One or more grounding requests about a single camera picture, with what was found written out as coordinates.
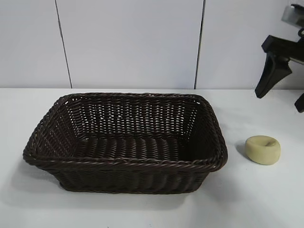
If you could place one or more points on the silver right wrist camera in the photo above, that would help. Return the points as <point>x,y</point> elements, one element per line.
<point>293,15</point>

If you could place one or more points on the pale yellow egg yolk pastry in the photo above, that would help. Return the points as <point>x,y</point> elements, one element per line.
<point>262,152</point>

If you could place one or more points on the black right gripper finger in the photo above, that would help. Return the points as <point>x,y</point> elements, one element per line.
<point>300,103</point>
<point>270,71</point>

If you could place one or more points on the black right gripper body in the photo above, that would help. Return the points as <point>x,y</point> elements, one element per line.
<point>282,50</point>

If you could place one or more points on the dark brown wicker basket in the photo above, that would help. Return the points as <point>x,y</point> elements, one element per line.
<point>118,173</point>

